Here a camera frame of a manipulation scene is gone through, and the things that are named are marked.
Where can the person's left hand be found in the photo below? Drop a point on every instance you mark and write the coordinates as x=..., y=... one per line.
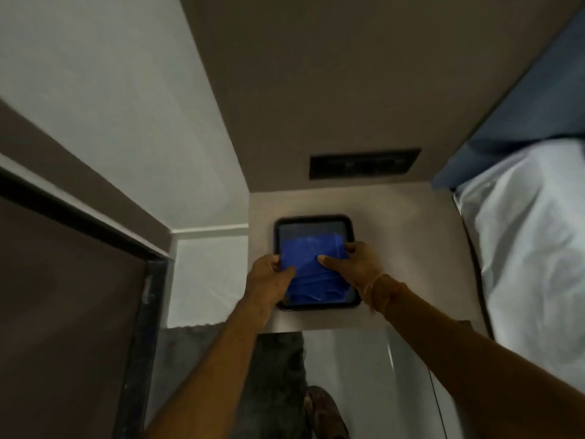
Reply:
x=264, y=283

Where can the person's right hand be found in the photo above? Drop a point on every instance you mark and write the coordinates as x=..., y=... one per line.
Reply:
x=361, y=269

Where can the person's left thumb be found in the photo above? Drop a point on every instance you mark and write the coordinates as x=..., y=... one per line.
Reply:
x=287, y=275

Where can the person's right thumb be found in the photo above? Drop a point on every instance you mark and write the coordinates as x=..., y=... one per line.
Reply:
x=331, y=261

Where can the blue cloth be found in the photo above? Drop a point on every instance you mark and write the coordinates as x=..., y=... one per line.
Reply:
x=310, y=260

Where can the person's left forearm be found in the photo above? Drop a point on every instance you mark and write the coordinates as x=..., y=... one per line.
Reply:
x=215, y=370

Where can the person's right forearm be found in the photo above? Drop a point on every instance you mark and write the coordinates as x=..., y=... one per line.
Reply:
x=480, y=374

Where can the black square tray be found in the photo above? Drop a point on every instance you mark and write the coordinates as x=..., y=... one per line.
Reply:
x=315, y=223

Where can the dark grey floor mat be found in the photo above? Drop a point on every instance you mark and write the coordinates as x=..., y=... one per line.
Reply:
x=274, y=379

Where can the beige bedside table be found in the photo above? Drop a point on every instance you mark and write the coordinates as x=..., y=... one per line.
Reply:
x=361, y=374

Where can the white bed sheet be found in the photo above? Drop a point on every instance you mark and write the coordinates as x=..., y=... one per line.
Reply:
x=534, y=251

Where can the brown door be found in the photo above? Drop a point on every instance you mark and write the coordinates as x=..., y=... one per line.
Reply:
x=64, y=324

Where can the blue padded headboard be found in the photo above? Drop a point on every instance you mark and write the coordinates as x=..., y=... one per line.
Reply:
x=539, y=109

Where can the black wall switch panel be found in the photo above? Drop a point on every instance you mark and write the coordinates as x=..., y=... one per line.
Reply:
x=364, y=163

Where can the black door frame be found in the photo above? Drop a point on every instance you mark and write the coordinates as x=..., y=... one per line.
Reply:
x=141, y=342

